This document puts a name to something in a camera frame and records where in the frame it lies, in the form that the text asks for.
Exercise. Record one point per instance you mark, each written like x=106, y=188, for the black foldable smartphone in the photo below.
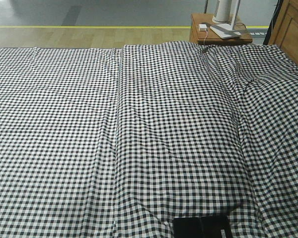
x=202, y=227

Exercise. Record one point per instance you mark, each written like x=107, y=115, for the black white checkered bedsheet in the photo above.
x=117, y=143

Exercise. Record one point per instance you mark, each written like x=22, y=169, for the wooden nightstand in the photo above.
x=209, y=37

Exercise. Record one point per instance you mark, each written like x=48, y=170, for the white charger adapter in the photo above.
x=202, y=28

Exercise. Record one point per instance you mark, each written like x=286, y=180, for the wooden headboard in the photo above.
x=285, y=32

